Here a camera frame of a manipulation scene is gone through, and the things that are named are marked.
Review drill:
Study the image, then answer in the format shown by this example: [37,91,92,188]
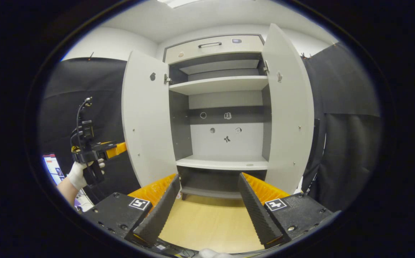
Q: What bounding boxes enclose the beige cabinet drawer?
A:
[163,35,265,65]

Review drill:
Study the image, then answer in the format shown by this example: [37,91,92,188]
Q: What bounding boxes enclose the black backdrop cloth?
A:
[37,42,382,212]

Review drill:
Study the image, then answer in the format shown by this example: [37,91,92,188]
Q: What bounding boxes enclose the tablet screen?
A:
[42,153,66,186]

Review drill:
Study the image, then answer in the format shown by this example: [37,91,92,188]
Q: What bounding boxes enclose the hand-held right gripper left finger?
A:
[82,174,181,248]

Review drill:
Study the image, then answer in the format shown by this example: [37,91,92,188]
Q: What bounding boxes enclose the white cabinet shelf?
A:
[168,75,269,96]
[176,154,269,171]

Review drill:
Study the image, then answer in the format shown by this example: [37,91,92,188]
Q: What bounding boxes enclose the large ceiling light panel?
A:
[157,0,203,9]

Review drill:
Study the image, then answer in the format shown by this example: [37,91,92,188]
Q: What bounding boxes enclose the beige cabinet door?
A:
[121,50,178,188]
[261,23,315,195]

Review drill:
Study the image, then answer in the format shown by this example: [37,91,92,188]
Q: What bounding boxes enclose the beige double-door shoe cabinet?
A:
[121,23,315,201]

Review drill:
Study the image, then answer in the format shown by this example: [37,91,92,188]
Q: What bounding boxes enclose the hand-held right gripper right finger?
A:
[238,172,337,249]

